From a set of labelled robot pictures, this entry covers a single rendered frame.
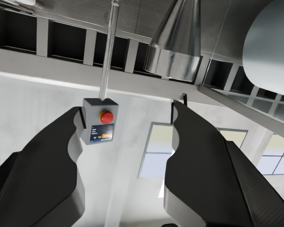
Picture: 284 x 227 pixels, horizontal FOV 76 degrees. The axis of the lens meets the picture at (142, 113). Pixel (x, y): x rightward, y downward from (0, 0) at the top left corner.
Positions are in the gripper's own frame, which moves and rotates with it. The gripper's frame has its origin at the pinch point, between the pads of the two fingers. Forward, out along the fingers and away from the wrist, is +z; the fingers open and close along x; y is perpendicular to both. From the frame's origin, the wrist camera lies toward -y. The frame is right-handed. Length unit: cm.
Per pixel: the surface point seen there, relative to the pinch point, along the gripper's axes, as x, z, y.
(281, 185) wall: 477, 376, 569
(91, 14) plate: -14, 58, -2
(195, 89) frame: 25, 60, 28
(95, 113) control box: -8.9, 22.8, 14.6
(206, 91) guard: 27, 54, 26
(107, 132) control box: -7.5, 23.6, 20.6
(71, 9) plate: -20, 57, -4
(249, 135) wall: 292, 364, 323
